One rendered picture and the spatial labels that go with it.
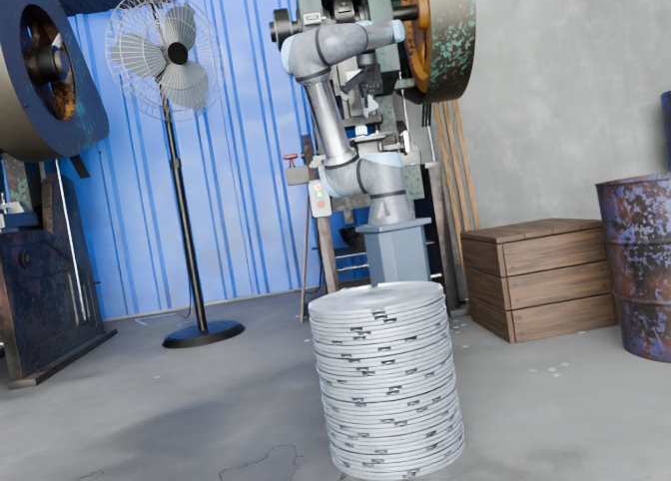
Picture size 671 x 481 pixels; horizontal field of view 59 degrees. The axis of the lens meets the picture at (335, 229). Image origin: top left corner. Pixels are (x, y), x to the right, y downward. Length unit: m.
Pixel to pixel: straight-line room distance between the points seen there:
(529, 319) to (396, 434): 0.94
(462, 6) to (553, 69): 1.86
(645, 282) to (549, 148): 2.51
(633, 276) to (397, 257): 0.65
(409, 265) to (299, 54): 0.73
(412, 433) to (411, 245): 0.79
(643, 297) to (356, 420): 0.89
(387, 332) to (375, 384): 0.10
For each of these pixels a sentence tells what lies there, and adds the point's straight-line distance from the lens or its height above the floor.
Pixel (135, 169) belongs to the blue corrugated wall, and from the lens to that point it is 3.94.
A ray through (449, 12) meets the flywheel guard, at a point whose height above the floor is 1.20.
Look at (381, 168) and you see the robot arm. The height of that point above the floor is 0.63.
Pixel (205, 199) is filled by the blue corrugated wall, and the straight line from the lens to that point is 3.84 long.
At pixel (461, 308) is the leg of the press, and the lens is 2.48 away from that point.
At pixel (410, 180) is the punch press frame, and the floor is 0.58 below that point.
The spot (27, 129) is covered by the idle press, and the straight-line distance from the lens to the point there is 2.67.
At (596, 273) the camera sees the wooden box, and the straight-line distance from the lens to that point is 2.11.
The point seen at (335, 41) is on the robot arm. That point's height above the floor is 1.01.
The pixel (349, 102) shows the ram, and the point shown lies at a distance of 2.60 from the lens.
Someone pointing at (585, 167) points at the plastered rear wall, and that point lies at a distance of 4.26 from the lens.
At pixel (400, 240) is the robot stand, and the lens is 1.83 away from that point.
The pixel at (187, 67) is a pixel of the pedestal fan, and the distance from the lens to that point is 2.81.
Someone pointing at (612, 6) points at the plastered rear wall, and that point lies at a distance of 4.51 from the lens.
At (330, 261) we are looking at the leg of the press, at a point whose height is 0.30.
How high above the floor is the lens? 0.56
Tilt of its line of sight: 3 degrees down
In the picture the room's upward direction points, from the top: 9 degrees counter-clockwise
